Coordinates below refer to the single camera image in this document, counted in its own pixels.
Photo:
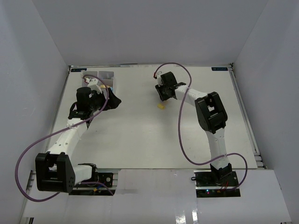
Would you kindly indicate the white front cover panel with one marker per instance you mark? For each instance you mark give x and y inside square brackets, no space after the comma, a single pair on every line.
[146,196]

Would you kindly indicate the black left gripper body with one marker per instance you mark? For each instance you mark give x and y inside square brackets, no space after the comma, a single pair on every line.
[99,101]

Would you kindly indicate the black table logo label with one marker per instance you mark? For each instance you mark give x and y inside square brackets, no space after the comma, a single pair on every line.
[219,69]
[78,69]

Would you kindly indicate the aluminium table edge rail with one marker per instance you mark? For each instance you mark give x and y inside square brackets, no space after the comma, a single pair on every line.
[254,146]

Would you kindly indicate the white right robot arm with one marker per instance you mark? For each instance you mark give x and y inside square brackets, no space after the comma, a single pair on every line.
[212,118]

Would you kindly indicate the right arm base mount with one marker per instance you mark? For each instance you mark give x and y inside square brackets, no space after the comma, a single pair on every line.
[207,185]

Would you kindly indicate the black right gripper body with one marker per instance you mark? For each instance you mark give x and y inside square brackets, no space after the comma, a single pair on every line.
[162,90]

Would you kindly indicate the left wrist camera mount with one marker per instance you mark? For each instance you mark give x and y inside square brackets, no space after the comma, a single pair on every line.
[93,84]

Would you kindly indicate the white left organizer box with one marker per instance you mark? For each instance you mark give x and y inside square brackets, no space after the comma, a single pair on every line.
[89,74]

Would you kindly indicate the white right organizer box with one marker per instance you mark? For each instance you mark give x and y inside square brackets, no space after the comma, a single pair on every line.
[111,82]

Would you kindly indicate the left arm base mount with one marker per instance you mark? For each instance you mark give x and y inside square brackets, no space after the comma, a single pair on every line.
[100,184]

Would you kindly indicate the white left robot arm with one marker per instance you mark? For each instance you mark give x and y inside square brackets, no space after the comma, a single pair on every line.
[54,169]

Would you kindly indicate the yellow highlighter cap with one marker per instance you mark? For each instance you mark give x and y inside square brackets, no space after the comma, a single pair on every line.
[160,106]

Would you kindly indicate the black left table logo label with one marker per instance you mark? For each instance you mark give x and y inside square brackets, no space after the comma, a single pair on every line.
[78,69]

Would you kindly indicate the white organizer box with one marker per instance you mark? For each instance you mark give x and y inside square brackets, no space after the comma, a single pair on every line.
[89,74]
[111,82]

